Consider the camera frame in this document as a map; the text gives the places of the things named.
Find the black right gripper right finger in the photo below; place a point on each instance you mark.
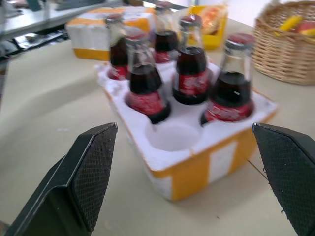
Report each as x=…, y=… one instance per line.
x=288, y=169

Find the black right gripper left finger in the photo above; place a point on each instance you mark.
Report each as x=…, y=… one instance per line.
x=73, y=186

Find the white foam crate yellow tape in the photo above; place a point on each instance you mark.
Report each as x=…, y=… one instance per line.
x=194, y=147

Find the glass cola bottle red label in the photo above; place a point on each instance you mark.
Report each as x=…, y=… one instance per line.
x=190, y=68
x=165, y=37
x=146, y=91
x=117, y=51
x=230, y=91

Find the woven wicker basket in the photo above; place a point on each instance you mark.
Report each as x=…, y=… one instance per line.
x=283, y=51

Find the red toy fruit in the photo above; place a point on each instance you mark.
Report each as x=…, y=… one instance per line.
x=307, y=28

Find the yellow toy fruit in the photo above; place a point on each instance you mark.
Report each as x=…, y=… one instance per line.
x=290, y=22

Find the yellow plastic bin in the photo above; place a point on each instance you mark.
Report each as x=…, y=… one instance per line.
x=216, y=32

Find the orange snack packet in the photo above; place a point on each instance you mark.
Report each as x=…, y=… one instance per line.
x=212, y=17

